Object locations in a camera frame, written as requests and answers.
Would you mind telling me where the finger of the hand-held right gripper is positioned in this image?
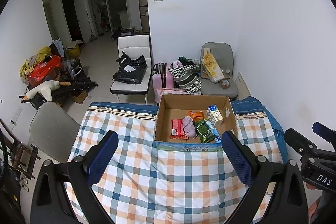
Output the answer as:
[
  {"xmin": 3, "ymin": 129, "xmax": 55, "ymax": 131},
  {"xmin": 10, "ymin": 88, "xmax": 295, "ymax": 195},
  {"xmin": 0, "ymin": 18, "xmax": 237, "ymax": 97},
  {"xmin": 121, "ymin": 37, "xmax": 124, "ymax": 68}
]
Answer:
[
  {"xmin": 312, "ymin": 122, "xmax": 336, "ymax": 153},
  {"xmin": 284, "ymin": 128, "xmax": 319, "ymax": 163}
]

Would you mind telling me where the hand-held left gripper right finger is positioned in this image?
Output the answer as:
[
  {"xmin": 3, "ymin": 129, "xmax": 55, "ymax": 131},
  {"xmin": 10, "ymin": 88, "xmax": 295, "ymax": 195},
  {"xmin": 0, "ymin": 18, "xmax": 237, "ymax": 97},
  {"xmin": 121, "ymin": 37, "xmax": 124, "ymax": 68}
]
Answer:
[{"xmin": 221, "ymin": 130, "xmax": 310, "ymax": 224}]

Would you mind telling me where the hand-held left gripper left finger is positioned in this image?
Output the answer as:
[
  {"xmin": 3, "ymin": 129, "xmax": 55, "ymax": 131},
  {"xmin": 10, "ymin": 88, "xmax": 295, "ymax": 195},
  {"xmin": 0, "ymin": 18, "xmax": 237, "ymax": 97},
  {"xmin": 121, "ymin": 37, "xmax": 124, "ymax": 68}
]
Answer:
[{"xmin": 30, "ymin": 130, "xmax": 119, "ymax": 224}]

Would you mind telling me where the blue white tube packet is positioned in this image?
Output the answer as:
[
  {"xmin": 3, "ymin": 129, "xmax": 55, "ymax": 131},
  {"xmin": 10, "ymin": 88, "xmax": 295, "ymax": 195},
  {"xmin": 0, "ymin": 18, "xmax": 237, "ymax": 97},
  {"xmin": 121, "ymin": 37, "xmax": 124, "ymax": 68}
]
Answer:
[{"xmin": 206, "ymin": 120, "xmax": 222, "ymax": 143}]

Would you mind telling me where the green snack packet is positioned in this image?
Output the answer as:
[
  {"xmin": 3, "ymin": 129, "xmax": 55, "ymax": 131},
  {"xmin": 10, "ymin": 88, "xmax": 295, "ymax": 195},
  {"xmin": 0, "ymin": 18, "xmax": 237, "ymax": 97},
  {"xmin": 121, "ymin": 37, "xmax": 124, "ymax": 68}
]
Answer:
[{"xmin": 194, "ymin": 119, "xmax": 217, "ymax": 143}]

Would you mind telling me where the small white carton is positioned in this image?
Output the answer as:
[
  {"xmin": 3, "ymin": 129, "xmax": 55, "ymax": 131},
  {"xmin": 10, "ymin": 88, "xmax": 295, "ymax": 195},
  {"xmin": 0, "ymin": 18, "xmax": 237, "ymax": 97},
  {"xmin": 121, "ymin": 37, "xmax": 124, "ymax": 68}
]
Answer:
[{"xmin": 206, "ymin": 105, "xmax": 224, "ymax": 127}]

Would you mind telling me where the purple knitted cloth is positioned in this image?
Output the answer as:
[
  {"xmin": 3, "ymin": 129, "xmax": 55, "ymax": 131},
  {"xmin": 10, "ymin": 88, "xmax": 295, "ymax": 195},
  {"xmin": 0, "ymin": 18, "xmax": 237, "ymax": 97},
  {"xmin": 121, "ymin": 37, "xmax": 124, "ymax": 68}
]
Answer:
[{"xmin": 182, "ymin": 116, "xmax": 198, "ymax": 139}]

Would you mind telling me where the orange snack packet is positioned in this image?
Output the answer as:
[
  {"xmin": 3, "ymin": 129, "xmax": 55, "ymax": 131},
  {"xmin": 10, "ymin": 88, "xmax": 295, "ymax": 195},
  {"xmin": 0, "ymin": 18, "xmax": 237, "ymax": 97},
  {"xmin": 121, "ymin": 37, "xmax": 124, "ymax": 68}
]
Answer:
[{"xmin": 187, "ymin": 110, "xmax": 205, "ymax": 122}]

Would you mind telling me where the red snack packet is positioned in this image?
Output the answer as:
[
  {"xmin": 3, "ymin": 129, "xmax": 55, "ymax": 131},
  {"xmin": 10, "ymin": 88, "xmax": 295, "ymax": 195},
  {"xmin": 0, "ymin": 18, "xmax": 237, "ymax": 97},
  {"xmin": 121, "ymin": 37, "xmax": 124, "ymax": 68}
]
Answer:
[{"xmin": 169, "ymin": 119, "xmax": 189, "ymax": 140}]

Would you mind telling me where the cardboard box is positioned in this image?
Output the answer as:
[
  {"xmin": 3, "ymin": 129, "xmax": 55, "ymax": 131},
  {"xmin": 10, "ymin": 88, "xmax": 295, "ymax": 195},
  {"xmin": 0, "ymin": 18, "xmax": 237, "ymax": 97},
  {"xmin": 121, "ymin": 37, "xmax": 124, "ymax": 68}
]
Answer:
[{"xmin": 154, "ymin": 94, "xmax": 239, "ymax": 152}]

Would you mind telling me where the person's right hand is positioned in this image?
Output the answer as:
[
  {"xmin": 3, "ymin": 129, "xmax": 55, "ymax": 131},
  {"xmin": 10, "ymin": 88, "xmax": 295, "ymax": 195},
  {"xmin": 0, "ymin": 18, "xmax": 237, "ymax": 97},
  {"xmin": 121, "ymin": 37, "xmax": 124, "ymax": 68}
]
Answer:
[{"xmin": 308, "ymin": 199, "xmax": 321, "ymax": 220}]

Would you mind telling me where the checked blanket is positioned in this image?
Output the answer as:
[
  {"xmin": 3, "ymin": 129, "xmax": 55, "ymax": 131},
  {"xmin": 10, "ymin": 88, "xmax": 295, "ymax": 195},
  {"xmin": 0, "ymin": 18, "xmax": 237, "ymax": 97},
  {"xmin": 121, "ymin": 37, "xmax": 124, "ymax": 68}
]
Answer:
[{"xmin": 66, "ymin": 106, "xmax": 285, "ymax": 224}]

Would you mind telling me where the empty grey chair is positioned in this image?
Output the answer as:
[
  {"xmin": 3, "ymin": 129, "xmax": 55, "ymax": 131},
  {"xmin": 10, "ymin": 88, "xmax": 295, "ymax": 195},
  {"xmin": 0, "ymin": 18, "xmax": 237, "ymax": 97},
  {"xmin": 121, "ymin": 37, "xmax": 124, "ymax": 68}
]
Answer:
[{"xmin": 29, "ymin": 101, "xmax": 80, "ymax": 164}]

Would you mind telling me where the small brown floor box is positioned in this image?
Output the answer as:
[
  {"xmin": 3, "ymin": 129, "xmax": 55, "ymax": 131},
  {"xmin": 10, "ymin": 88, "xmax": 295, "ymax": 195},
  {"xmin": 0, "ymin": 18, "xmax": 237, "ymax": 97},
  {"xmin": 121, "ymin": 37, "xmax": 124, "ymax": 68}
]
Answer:
[{"xmin": 71, "ymin": 89, "xmax": 88, "ymax": 104}]

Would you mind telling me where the white leaning board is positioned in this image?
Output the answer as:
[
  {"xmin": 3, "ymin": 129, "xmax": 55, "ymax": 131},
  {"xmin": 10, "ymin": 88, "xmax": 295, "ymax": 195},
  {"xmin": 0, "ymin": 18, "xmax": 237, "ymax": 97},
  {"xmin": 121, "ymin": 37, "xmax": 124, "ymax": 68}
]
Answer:
[{"xmin": 234, "ymin": 72, "xmax": 250, "ymax": 98}]

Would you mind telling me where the white goose plush toy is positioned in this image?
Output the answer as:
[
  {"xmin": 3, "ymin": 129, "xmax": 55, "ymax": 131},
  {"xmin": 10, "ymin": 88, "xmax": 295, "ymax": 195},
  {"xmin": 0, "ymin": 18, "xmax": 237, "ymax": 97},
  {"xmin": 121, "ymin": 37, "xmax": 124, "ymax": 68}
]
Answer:
[{"xmin": 22, "ymin": 80, "xmax": 71, "ymax": 102}]

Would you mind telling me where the black plastic bag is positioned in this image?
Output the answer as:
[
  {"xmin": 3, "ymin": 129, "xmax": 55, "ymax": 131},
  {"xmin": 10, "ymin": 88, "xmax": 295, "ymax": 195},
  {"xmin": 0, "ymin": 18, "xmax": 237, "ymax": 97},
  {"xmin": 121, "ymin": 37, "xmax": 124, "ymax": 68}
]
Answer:
[{"xmin": 113, "ymin": 51, "xmax": 147, "ymax": 84}]

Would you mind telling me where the patterned tote bag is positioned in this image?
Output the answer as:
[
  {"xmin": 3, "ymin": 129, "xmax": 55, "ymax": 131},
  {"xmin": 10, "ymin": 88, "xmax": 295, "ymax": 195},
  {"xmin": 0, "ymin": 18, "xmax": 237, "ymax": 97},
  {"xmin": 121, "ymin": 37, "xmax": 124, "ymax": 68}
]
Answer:
[{"xmin": 168, "ymin": 57, "xmax": 202, "ymax": 94}]

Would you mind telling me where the pink suitcase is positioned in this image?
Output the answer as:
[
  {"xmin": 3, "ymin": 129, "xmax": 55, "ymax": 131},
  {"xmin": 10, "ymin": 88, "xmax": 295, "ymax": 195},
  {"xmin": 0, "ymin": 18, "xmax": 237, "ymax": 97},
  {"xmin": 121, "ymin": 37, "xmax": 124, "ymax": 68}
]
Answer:
[{"xmin": 153, "ymin": 63, "xmax": 176, "ymax": 105}]

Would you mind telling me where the red plastic bag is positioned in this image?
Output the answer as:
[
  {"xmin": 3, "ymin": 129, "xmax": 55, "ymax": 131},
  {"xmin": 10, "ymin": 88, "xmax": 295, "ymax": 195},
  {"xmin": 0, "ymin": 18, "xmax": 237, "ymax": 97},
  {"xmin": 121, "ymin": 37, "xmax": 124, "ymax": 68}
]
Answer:
[{"xmin": 28, "ymin": 55, "xmax": 62, "ymax": 86}]

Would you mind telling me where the grey chair with clutter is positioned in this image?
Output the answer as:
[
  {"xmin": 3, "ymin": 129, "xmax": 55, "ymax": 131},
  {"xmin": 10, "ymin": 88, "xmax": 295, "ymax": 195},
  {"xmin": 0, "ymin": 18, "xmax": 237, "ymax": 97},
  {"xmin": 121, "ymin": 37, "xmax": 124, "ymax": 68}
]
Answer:
[{"xmin": 200, "ymin": 42, "xmax": 239, "ymax": 102}]

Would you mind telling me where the yellow bin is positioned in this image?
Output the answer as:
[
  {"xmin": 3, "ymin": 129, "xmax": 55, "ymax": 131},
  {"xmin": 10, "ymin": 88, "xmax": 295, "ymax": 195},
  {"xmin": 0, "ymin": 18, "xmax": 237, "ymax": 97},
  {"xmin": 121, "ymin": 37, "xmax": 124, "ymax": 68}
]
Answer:
[{"xmin": 64, "ymin": 40, "xmax": 84, "ymax": 58}]

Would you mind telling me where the light blue cloth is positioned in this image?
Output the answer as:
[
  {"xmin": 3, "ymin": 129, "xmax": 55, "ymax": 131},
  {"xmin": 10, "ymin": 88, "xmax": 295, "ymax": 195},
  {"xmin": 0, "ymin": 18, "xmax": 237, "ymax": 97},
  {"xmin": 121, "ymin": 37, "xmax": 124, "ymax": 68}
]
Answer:
[{"xmin": 51, "ymin": 39, "xmax": 65, "ymax": 56}]

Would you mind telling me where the white padded chair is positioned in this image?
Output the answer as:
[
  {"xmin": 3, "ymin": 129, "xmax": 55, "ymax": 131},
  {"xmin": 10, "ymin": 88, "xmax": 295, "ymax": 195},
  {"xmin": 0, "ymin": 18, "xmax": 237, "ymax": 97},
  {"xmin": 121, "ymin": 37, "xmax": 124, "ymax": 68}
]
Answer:
[{"xmin": 110, "ymin": 34, "xmax": 153, "ymax": 105}]

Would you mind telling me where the yellow cloth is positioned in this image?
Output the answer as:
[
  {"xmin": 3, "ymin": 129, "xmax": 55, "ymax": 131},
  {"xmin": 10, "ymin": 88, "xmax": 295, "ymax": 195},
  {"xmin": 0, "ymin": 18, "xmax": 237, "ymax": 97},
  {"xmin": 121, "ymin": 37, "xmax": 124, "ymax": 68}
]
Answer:
[{"xmin": 20, "ymin": 47, "xmax": 51, "ymax": 80}]

